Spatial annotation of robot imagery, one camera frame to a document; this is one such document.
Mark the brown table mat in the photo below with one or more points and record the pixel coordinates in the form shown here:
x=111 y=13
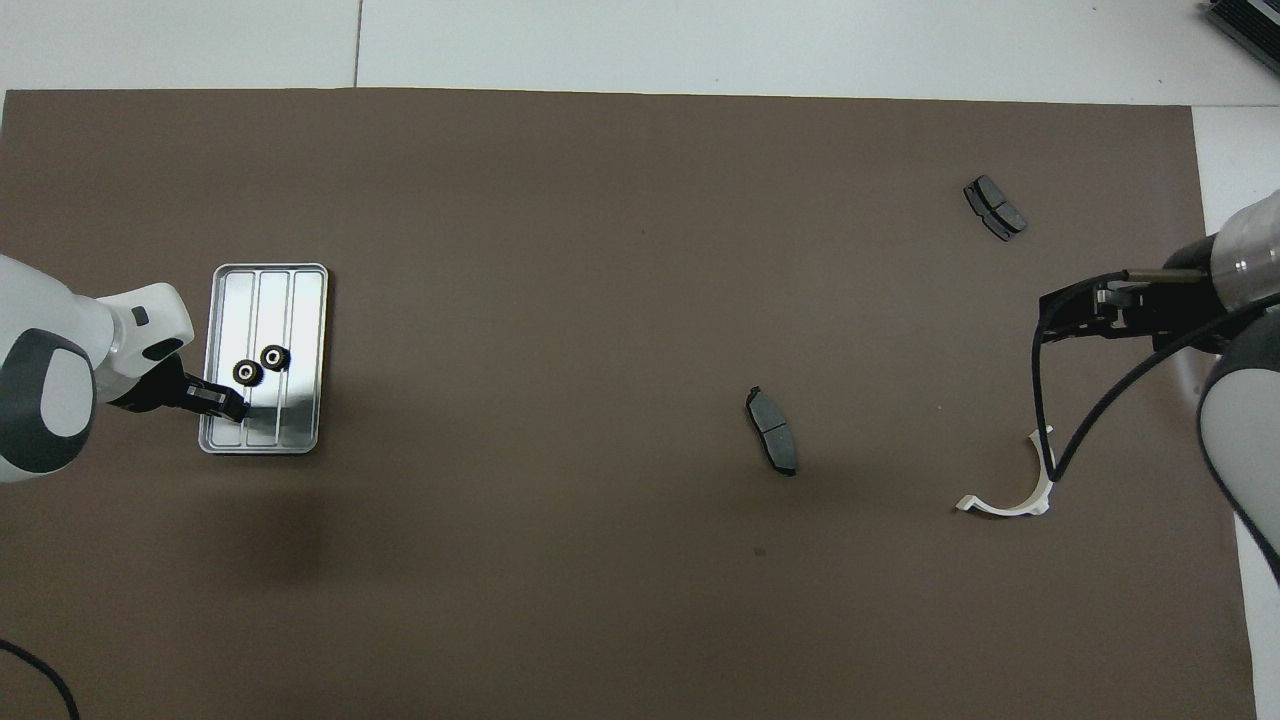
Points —
x=600 y=300

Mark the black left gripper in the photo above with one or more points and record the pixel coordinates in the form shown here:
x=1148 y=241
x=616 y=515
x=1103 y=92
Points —
x=150 y=390

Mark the white curved plastic bracket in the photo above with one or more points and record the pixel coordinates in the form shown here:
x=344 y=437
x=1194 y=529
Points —
x=1005 y=508

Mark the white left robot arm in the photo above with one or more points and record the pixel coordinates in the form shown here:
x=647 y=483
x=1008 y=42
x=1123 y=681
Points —
x=50 y=400

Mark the long grey brake pad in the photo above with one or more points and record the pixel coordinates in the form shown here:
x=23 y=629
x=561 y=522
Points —
x=772 y=430

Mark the dark ribbed device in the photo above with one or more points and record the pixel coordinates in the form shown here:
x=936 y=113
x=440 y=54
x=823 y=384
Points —
x=1250 y=25

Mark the silver metal tray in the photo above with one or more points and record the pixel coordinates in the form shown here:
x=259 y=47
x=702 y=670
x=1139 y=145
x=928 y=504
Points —
x=290 y=410

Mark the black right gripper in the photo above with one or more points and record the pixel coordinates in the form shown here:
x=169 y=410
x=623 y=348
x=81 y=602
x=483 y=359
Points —
x=1180 y=300

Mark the black bearing gear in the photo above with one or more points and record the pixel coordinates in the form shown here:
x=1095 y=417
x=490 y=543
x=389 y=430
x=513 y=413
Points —
x=275 y=357
x=247 y=373

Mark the short grey brake pad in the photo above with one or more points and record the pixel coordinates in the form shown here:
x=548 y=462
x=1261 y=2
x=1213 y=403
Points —
x=995 y=207

